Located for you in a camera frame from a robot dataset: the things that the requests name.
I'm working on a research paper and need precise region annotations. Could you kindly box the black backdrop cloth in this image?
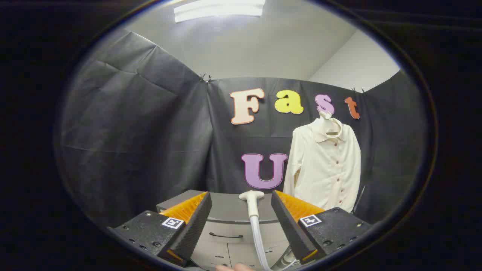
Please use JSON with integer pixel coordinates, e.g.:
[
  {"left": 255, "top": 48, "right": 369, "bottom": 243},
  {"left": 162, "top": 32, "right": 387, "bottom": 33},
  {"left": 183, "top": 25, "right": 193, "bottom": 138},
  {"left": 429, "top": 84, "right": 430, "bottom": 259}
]
[{"left": 56, "top": 30, "right": 428, "bottom": 231}]

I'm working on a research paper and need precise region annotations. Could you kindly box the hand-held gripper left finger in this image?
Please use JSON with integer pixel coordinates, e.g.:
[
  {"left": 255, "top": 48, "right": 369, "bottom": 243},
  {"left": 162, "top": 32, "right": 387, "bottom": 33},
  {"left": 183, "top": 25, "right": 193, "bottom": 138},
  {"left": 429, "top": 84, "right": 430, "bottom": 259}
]
[{"left": 107, "top": 191, "right": 212, "bottom": 268}]

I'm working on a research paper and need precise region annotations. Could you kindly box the white plastic clothes hanger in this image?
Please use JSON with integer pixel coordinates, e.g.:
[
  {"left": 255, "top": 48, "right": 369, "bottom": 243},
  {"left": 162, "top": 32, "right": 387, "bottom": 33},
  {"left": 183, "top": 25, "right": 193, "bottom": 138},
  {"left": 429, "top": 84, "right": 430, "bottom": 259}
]
[{"left": 318, "top": 110, "right": 342, "bottom": 136}]

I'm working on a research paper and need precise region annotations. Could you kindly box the grey cabinet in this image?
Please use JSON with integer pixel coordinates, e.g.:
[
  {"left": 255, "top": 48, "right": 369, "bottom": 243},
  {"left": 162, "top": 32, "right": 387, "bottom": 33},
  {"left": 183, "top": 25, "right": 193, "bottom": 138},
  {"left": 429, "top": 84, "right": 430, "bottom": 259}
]
[{"left": 156, "top": 189, "right": 302, "bottom": 271}]

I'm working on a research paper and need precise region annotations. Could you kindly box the cream button shirt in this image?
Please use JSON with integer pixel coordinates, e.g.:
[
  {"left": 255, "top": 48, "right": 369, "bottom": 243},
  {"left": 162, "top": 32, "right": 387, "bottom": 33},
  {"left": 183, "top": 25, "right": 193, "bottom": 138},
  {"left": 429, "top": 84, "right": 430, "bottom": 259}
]
[{"left": 282, "top": 117, "right": 362, "bottom": 213}]

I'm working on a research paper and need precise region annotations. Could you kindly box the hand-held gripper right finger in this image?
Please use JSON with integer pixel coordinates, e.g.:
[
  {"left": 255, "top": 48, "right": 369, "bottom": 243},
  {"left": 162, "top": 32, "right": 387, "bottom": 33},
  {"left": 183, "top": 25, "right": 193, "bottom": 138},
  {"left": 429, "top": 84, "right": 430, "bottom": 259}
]
[{"left": 271, "top": 190, "right": 371, "bottom": 264}]

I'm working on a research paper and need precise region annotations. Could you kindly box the ceiling light panel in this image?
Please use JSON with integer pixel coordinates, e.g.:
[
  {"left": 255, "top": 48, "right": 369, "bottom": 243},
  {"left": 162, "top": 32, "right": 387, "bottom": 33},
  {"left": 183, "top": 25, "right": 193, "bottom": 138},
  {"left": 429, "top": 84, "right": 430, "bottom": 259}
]
[{"left": 173, "top": 0, "right": 266, "bottom": 23}]

